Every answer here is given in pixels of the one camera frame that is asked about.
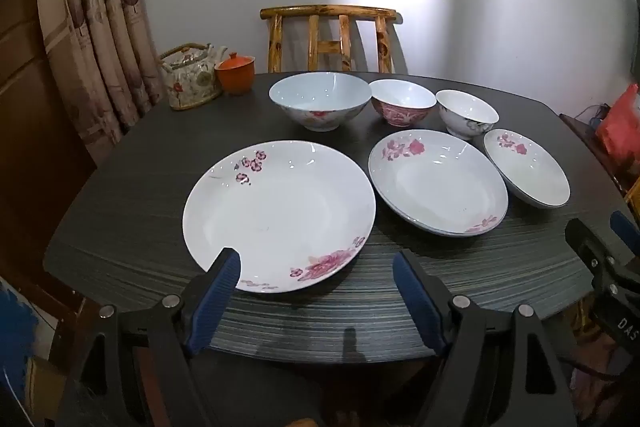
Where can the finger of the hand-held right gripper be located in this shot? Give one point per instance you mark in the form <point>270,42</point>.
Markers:
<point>585,247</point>
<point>625,224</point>

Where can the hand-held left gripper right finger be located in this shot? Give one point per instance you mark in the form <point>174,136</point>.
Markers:
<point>417,302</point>

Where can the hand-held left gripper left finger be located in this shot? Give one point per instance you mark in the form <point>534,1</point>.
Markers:
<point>215,297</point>

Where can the small white pink-flower plate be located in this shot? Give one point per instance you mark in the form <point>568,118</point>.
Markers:
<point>530,177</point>

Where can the large white pink-flower plate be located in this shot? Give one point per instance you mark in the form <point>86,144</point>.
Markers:
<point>280,217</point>

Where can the medium white pink-flower plate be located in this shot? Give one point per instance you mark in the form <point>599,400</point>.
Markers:
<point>435,187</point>

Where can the small white grey-flower bowl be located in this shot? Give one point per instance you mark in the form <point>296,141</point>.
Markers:
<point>465,107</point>

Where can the pink patterned bowl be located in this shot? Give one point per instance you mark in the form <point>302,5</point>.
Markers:
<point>400,94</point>

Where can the large white flowered bowl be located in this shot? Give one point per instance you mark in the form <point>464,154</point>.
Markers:
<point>315,89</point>

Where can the red plastic bag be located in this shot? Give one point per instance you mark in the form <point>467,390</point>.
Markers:
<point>622,127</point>

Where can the blue foam floor mat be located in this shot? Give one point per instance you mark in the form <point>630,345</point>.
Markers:
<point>15,322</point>

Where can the floral ceramic teapot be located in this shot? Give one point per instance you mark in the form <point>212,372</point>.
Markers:
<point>190,82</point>

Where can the orange lidded cup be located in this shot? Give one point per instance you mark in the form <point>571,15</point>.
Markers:
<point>234,77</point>

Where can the brown wooden door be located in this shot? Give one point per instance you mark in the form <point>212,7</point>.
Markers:
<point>30,107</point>

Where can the beige patterned curtain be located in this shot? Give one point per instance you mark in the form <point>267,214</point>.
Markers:
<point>100,32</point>

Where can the wooden chair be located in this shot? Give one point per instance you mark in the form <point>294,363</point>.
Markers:
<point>330,12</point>

